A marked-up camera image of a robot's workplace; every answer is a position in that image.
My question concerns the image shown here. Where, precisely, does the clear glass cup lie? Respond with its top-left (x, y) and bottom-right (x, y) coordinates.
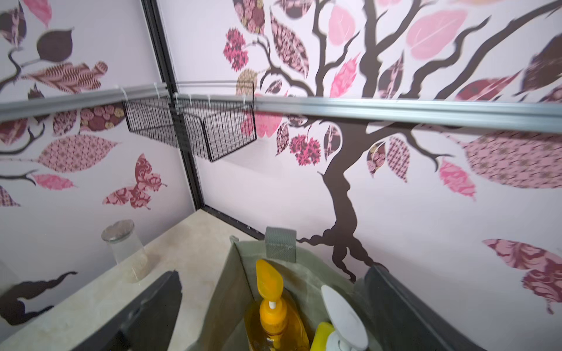
top-left (101, 219), bottom-right (150, 283)

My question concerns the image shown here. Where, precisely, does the green fabric shopping bag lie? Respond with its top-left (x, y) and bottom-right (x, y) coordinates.
top-left (188, 227), bottom-right (382, 350)

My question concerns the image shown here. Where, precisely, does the black wire basket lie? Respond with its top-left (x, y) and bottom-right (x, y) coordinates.
top-left (123, 78), bottom-right (257, 162)

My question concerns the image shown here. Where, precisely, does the large orange pump soap bottle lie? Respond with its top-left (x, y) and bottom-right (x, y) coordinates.
top-left (244, 260), bottom-right (310, 350)

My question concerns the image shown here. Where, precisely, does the yellow pump soap bottle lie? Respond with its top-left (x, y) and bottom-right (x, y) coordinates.
top-left (310, 285), bottom-right (369, 351)

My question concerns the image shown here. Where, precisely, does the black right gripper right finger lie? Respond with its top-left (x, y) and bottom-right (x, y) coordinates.
top-left (361, 265), bottom-right (482, 350)

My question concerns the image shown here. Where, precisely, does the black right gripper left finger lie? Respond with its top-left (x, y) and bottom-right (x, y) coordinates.
top-left (74, 271), bottom-right (183, 350)

